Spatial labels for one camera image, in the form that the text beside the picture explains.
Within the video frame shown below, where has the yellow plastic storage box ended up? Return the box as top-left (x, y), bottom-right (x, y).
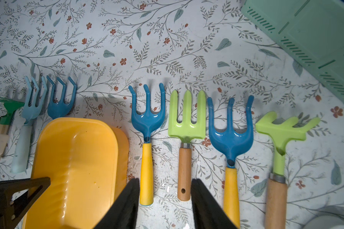
top-left (23, 117), bottom-right (129, 229)

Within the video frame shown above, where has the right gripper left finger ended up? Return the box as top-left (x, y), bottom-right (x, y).
top-left (94, 178), bottom-right (140, 229)

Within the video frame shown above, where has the lime green rake wooden handle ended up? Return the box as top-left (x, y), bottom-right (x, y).
top-left (256, 111), bottom-right (320, 229)

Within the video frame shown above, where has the light blue hand fork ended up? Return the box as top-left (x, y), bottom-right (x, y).
top-left (11, 76), bottom-right (48, 173)

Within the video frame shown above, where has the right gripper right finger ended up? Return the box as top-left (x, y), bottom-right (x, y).
top-left (191, 179), bottom-right (236, 229)

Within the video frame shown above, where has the white paper punch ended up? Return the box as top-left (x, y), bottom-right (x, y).
top-left (303, 215), bottom-right (344, 229)

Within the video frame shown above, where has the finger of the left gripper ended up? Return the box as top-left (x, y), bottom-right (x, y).
top-left (0, 177), bottom-right (51, 229)

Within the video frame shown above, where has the dark green rake wooden handle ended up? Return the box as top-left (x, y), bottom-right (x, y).
top-left (0, 97), bottom-right (24, 159)

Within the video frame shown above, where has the mint green file organizer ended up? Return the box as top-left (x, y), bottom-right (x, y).
top-left (241, 1), bottom-right (344, 103)

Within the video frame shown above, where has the lime green fork wooden handle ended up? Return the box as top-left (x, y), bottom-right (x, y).
top-left (168, 90), bottom-right (206, 201)

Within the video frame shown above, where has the blue hand fork yellow handle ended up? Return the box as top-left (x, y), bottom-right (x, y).
top-left (207, 95), bottom-right (254, 229)

